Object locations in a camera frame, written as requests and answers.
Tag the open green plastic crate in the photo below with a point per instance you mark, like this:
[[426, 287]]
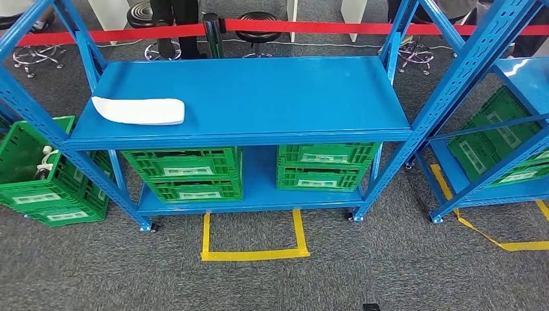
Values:
[[17, 154], [480, 141]]

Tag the person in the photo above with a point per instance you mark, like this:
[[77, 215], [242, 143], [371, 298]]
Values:
[[529, 45], [17, 6], [186, 13], [403, 10]]

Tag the chrome barrier post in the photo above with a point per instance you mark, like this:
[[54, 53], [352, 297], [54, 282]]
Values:
[[213, 38]]

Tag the white flat panel part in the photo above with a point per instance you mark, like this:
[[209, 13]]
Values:
[[137, 112]]

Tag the white desk leg panel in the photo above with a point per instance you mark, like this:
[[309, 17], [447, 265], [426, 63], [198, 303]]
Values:
[[354, 10], [109, 13], [292, 10]]

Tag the black round stool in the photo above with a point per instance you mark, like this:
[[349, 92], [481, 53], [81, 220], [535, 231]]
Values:
[[36, 55], [257, 36], [139, 13], [415, 53]]

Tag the blue metal shelf rack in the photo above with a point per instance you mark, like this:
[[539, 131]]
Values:
[[257, 94], [463, 180]]

